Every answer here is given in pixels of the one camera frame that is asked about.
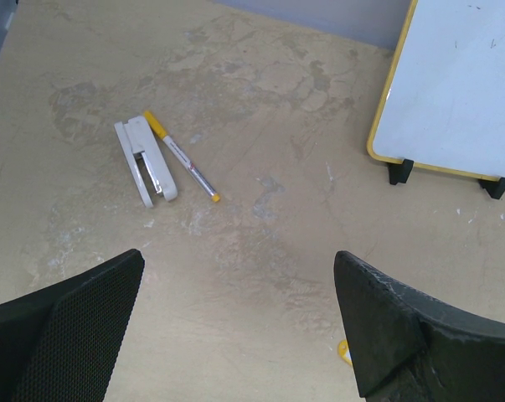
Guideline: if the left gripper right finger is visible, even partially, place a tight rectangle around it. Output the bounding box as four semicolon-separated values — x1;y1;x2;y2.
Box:
333;251;505;401

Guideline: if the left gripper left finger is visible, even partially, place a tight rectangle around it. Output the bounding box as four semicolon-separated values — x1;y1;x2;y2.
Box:
0;249;145;401

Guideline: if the yellow tipped pen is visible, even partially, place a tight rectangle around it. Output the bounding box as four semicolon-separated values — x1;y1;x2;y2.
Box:
143;111;221;203

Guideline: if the yellow tag key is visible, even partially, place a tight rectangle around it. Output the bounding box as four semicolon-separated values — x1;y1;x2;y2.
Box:
338;339;353;367

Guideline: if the small whiteboard on stand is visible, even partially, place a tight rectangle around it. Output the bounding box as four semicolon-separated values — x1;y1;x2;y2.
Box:
367;1;505;199

